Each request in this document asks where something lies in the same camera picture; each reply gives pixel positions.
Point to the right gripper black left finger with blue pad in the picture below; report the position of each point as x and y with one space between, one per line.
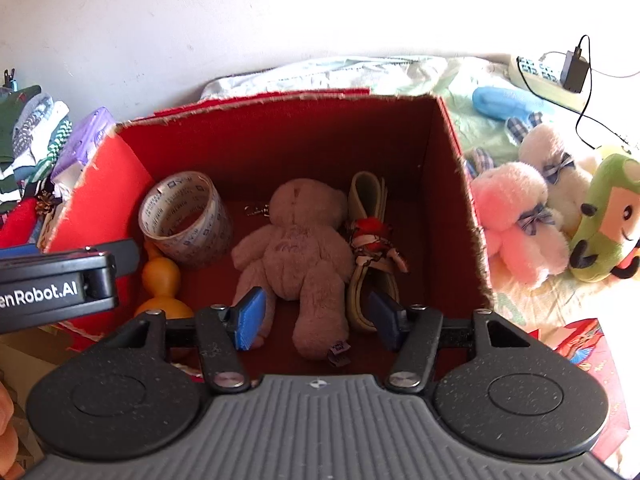
222 332

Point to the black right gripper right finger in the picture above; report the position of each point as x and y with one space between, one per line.
413 333

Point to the brown gourd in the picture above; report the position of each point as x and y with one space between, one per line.
161 279

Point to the person's hand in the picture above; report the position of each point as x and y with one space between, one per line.
9 468

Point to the brown teddy bear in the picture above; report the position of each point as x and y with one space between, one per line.
300 256

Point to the printed packing tape roll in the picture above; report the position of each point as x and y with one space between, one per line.
184 217

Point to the pile of folded clothes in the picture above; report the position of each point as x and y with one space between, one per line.
34 130

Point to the red cardboard box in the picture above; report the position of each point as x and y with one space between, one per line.
248 147

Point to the pink bunny plush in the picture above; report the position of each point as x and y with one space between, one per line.
511 204

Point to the purple plastic pack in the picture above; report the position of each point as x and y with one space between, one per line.
79 149

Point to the small red carton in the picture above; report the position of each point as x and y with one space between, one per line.
584 344

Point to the green mushroom plush toy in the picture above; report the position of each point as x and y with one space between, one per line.
606 242

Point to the white bunny plush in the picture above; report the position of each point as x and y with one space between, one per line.
544 149

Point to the blue plush toy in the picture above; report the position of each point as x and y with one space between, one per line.
504 103

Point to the white power strip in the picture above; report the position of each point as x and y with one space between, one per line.
537 78

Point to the black power adapter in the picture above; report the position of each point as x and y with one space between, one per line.
574 71

